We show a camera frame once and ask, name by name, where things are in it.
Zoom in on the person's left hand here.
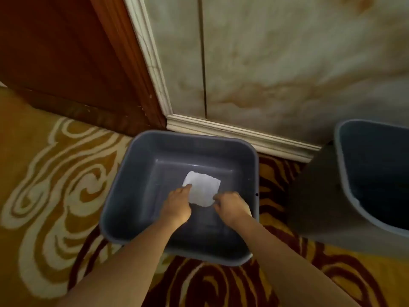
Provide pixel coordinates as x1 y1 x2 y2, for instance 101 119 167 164
159 184 193 226

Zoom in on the person's right hand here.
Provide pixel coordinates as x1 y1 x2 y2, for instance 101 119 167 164
213 192 252 228

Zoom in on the white paper sheet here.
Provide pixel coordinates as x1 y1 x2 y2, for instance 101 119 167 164
182 171 222 208

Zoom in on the person's left forearm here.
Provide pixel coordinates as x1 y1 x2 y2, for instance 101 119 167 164
57 215 183 307

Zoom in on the person's right forearm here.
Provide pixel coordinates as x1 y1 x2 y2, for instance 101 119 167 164
229 215 361 307

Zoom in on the grey square plastic bin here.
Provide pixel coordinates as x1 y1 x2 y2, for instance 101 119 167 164
99 130 259 266

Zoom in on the white skirting moulding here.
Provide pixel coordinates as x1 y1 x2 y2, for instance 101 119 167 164
123 0 323 163

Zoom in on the yellow patterned carpet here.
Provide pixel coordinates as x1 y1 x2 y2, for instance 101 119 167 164
0 87 409 307

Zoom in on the brown wooden door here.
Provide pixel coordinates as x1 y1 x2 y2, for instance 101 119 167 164
0 0 167 137

